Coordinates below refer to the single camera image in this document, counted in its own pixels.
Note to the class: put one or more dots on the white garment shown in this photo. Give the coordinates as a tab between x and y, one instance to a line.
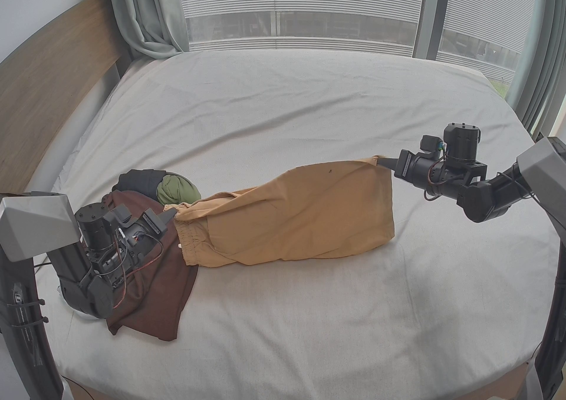
90	318

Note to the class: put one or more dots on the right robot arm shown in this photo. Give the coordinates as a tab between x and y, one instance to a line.
544	168

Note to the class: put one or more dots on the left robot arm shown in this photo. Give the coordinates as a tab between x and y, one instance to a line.
35	226

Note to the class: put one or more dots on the bed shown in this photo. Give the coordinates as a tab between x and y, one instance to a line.
309	115

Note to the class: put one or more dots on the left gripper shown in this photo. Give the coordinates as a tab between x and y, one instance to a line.
139	239

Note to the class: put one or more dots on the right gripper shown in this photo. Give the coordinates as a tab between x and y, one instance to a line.
420	170

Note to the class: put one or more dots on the green garment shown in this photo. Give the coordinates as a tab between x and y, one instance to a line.
179	190

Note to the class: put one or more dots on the tan shorts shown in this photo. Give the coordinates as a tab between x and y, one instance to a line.
309	217

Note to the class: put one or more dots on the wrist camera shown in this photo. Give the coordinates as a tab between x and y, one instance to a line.
121	215
430	144

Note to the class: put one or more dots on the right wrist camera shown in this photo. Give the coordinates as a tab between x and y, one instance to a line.
430	144

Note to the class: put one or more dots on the grey-green curtain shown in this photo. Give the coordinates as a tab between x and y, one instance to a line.
544	36
146	0

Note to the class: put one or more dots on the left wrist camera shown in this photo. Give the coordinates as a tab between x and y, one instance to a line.
121	215

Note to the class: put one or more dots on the black garment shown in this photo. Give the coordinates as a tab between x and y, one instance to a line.
137	181

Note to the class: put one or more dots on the brown garment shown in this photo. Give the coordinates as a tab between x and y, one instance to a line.
159	296

